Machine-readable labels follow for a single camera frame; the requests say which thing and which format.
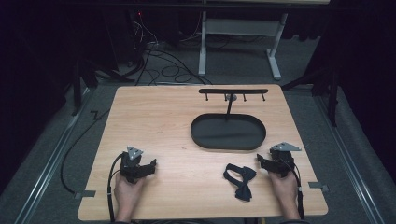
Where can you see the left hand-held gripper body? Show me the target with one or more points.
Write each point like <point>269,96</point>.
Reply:
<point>130,169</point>

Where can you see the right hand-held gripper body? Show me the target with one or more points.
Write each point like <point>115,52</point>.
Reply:
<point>281,160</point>

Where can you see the black bow tie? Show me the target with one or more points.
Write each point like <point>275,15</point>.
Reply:
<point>241,180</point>

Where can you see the black hook rack with tray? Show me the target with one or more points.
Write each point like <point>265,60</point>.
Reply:
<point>229,132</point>

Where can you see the person's left hand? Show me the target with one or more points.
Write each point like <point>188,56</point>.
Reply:
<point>127,194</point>

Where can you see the person's right hand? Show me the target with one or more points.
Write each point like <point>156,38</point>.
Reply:
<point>285,191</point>

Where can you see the grey tape strip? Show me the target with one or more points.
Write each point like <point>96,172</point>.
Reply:
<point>318,186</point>
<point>84,194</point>

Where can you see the black metal stand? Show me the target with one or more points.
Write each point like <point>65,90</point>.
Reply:
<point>330,90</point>
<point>82,81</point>

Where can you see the metal floor rail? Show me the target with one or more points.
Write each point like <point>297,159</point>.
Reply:
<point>348,155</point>
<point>53,158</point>

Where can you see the white metal table frame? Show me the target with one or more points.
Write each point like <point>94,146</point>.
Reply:
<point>239,26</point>

